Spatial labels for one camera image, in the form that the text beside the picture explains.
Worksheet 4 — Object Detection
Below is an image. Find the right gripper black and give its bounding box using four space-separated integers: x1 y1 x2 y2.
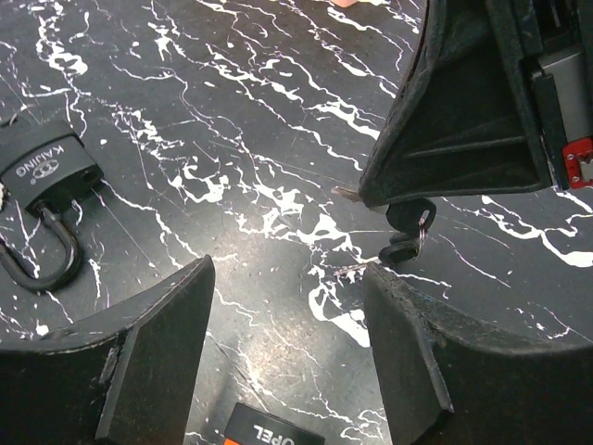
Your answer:
359 1 592 208

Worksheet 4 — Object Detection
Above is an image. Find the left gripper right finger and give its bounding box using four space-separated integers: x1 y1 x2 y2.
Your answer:
363 265 592 444

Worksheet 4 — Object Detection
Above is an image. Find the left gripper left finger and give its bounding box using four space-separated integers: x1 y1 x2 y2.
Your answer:
1 257 216 444

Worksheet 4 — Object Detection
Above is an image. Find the black key bunch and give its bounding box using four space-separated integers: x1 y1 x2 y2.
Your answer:
333 184 437 268

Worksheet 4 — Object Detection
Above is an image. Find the orange black padlock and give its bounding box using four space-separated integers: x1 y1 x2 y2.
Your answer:
223 402 325 445

